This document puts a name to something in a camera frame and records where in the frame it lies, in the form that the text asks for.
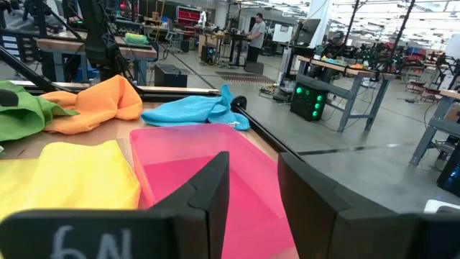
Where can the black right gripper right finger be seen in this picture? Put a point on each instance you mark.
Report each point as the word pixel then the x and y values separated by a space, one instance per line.
pixel 323 223

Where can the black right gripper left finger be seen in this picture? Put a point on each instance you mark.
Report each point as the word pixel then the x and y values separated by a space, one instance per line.
pixel 187 223

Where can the pink plastic basket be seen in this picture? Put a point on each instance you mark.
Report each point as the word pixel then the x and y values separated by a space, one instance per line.
pixel 251 187

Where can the yellow microfiber towel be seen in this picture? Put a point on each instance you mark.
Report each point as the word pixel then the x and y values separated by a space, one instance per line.
pixel 72 176

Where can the green microfiber towel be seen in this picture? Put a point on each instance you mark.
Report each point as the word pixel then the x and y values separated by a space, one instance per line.
pixel 21 115

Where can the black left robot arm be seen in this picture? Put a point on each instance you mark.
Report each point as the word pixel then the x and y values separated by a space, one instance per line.
pixel 97 39

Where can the blue microfiber towel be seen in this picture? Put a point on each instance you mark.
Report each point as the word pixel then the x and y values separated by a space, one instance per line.
pixel 187 109

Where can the orange microfiber towel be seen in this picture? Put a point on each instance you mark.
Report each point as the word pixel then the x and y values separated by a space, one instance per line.
pixel 97 104

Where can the white object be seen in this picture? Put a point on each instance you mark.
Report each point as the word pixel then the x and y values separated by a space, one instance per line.
pixel 440 205

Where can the computer tower with green lights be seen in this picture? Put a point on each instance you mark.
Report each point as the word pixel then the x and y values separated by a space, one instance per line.
pixel 309 102

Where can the black box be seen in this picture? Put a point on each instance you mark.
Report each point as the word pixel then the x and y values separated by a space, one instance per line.
pixel 170 76

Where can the grey metal table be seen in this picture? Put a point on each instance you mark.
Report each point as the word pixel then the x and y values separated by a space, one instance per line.
pixel 436 124

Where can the wooden workbench with grey legs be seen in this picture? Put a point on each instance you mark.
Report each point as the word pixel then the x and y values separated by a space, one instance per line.
pixel 140 52
pixel 354 72

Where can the dark floor mat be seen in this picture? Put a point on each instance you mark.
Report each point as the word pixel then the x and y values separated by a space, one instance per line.
pixel 246 77

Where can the seated person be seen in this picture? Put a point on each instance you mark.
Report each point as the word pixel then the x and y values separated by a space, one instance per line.
pixel 334 45

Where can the green and yellow cloth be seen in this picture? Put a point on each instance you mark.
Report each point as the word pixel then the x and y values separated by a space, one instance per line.
pixel 136 39

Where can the dark monitor screen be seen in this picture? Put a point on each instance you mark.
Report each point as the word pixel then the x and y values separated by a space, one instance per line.
pixel 309 30

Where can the whiteboard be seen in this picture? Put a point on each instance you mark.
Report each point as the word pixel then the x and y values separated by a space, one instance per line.
pixel 282 33

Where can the standing person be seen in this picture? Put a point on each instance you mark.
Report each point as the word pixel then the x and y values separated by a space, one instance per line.
pixel 257 34

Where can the red tool cabinet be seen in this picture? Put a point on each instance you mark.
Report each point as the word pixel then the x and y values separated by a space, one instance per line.
pixel 188 15

